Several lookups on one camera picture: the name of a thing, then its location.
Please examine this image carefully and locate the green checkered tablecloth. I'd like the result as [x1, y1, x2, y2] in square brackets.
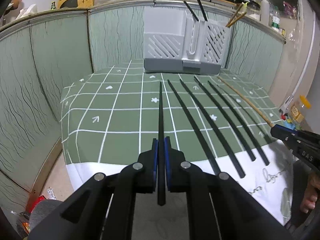
[60, 59, 293, 224]

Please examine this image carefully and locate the black chopstick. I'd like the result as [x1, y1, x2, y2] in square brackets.
[197, 0, 208, 22]
[180, 79, 246, 178]
[207, 80, 271, 166]
[183, 1, 199, 22]
[167, 80, 221, 174]
[195, 78, 256, 161]
[157, 82, 166, 206]

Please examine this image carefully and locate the blue toy container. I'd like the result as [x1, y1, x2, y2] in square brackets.
[284, 119, 296, 130]

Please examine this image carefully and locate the white squeeze bottle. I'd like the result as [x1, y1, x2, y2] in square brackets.
[260, 0, 270, 27]

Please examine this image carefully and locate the person's right hand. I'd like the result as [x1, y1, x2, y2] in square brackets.
[300, 172, 319, 213]

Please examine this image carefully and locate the green label white jar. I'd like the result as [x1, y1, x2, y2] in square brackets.
[271, 15, 280, 32]

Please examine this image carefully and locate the wooden chopstick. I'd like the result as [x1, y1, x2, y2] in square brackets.
[226, 3, 244, 27]
[217, 76, 274, 128]
[226, 12, 247, 28]

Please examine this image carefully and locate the yellow capped plastic bottle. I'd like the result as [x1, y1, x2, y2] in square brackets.
[291, 95, 311, 123]

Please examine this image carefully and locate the clear lidded canister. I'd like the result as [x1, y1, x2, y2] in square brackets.
[245, 1, 260, 21]

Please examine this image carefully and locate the grey chair seat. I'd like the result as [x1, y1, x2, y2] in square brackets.
[28, 199, 63, 239]

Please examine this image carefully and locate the green glass bottle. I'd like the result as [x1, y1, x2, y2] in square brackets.
[51, 2, 56, 10]

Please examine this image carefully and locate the white plastic utensil holder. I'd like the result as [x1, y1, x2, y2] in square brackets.
[143, 8, 231, 75]

